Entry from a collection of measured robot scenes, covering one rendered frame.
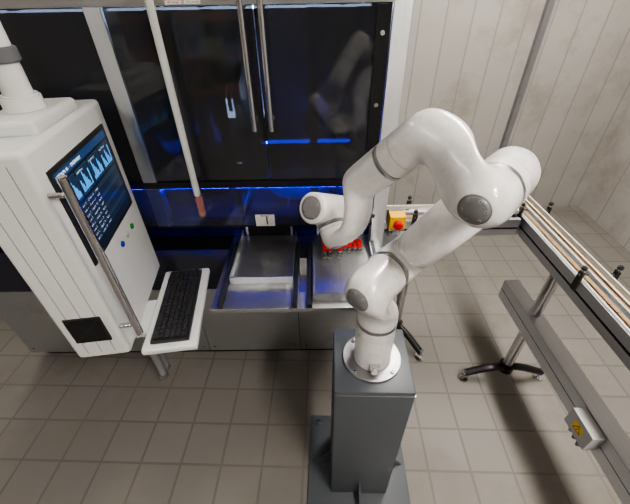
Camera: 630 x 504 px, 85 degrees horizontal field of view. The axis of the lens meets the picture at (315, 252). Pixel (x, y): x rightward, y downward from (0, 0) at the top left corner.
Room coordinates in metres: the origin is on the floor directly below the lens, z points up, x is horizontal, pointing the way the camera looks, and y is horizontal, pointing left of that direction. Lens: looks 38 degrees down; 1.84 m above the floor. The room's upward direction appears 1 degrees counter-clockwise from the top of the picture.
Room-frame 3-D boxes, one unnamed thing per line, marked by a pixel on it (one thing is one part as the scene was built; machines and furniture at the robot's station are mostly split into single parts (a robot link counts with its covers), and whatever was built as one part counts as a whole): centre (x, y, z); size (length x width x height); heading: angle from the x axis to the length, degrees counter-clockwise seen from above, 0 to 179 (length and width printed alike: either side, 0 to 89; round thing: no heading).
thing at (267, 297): (1.14, 0.05, 0.87); 0.70 x 0.48 x 0.02; 90
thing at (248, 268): (1.21, 0.22, 0.90); 0.34 x 0.26 x 0.04; 0
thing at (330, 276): (1.11, -0.12, 0.90); 0.34 x 0.26 x 0.04; 0
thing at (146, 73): (1.31, 0.41, 1.51); 0.47 x 0.01 x 0.59; 90
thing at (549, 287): (1.14, -1.08, 0.46); 0.09 x 0.09 x 0.77; 0
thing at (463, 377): (1.14, -1.08, 0.07); 0.50 x 0.08 x 0.14; 90
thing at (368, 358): (0.69, -0.18, 0.95); 0.19 x 0.19 x 0.18
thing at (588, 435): (0.61, -1.01, 0.50); 0.12 x 0.05 x 0.09; 0
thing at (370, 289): (0.67, -0.16, 1.16); 0.19 x 0.12 x 0.24; 138
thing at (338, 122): (1.31, -0.04, 1.51); 0.43 x 0.01 x 0.59; 90
